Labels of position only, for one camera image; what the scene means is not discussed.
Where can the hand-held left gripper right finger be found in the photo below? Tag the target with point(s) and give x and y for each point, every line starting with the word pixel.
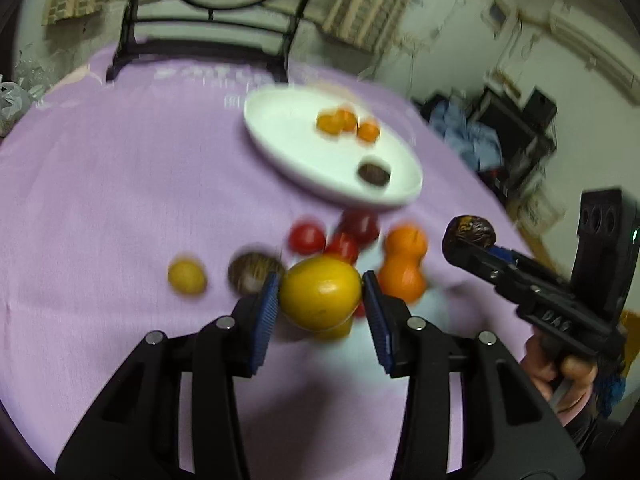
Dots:
pixel 377 320

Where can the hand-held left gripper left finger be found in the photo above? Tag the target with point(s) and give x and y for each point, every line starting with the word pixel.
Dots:
pixel 265 320

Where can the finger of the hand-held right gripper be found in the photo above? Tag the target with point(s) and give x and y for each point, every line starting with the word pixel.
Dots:
pixel 480 267
pixel 500 252

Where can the brown water chestnut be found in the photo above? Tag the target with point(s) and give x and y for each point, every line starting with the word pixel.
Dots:
pixel 470 232
pixel 374 173

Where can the mandarin orange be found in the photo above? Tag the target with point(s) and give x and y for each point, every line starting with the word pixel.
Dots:
pixel 400 280
pixel 406 241

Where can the brown passion fruit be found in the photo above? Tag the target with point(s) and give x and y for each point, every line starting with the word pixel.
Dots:
pixel 247 270

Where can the golden cherry tomato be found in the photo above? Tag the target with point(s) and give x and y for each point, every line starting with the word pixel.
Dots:
pixel 320 292

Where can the yellow cherry tomato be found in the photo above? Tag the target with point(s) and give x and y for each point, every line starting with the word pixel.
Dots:
pixel 186 276

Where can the dark red cherry tomato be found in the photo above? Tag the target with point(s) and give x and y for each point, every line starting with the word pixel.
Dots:
pixel 360 222

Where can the white oval plate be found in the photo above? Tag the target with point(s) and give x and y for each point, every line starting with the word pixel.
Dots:
pixel 290 125

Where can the person's right forearm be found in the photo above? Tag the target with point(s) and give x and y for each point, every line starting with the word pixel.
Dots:
pixel 575 412

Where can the person's right hand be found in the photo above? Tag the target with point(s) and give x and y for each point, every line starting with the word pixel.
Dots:
pixel 575 375

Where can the blue cloth pile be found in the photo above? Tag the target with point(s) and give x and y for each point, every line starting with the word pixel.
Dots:
pixel 465 135

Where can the black cabinet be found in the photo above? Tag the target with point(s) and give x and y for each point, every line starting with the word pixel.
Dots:
pixel 510 125

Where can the small orange kumquat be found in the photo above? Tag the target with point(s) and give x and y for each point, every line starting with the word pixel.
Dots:
pixel 327 122
pixel 368 131
pixel 346 119

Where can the purple printed tablecloth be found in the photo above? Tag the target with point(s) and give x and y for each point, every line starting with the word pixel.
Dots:
pixel 125 185

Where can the white air conditioner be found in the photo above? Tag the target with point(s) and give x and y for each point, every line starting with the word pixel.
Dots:
pixel 595 45

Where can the white plastic bag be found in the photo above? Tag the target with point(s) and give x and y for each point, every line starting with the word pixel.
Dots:
pixel 12 102

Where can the clear plastic wrapping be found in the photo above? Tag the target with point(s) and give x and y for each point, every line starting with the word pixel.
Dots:
pixel 30 67

